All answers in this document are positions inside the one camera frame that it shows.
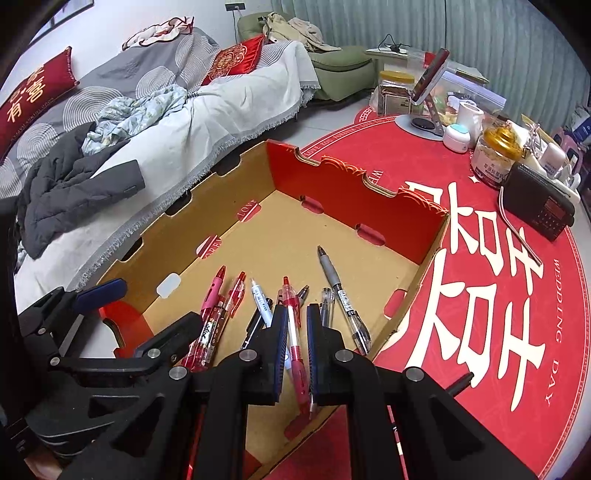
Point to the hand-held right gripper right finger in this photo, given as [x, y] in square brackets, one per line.
[314, 341]

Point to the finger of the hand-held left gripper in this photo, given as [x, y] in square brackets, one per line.
[99, 293]
[171, 339]

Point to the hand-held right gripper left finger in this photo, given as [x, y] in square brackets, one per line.
[278, 378]

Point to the grey grip black gel pen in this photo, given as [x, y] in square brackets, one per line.
[344, 300]

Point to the white barrel red pen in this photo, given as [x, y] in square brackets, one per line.
[290, 295]

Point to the long black pen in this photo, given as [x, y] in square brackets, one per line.
[251, 330]

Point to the pink clip red pen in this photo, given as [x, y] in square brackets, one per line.
[212, 300]

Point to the light blue pen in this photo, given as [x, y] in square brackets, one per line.
[261, 300]

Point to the red cardboard box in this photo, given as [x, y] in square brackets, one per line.
[286, 217]

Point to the dark grey jacket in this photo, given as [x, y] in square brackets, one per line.
[69, 194]

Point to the light blue floral cloth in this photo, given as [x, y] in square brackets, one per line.
[134, 115]

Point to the red round table mat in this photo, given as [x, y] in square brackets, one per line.
[508, 392]

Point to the red pillow with gold characters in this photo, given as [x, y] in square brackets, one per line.
[32, 101]

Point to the white fringed sofa throw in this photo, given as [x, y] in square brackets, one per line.
[231, 115]

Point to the metal straw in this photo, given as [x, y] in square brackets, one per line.
[521, 230]

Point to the grey phone stand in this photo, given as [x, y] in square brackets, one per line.
[420, 124]

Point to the white cream jar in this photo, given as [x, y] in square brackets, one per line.
[457, 138]

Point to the gold lid glass jar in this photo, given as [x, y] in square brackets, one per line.
[496, 157]

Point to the yellow lid plastic jar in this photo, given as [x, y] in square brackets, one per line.
[395, 94]

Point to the black radio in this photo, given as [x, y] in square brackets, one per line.
[538, 203]

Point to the white cloth with red trim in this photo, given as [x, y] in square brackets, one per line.
[157, 31]

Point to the red pillow with gold ornament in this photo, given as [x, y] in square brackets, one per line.
[233, 60]

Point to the white cup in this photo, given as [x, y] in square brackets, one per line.
[470, 122]

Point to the green armchair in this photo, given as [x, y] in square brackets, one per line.
[341, 69]

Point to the clear plastic container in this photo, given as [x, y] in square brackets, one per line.
[471, 90]

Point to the small side table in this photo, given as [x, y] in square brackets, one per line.
[388, 51]

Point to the beige clothes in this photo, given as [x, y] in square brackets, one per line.
[300, 30]

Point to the pink plastic stool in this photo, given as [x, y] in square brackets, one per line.
[568, 143]

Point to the white bag with blue logo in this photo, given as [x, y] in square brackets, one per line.
[581, 124]

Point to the grey green curtain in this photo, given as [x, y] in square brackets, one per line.
[485, 37]

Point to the picture frame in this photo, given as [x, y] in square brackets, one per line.
[71, 11]

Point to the wall socket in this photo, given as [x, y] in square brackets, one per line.
[234, 7]

